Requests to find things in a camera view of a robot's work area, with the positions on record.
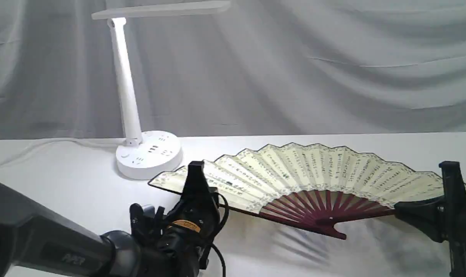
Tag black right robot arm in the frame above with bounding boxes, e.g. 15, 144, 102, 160
394, 161, 466, 277

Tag folding paper fan dark ribs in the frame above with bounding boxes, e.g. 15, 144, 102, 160
149, 143, 444, 240

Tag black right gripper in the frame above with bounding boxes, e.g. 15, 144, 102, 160
394, 161, 466, 277

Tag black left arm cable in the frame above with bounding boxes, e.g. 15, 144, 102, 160
206, 192, 230, 277

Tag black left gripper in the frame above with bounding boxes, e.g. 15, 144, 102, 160
157, 161, 221, 277

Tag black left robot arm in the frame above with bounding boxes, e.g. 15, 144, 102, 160
0, 161, 230, 277

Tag grey backdrop curtain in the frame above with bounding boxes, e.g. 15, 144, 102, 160
0, 0, 466, 140

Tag white desk lamp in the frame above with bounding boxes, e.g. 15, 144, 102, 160
91, 0, 231, 180

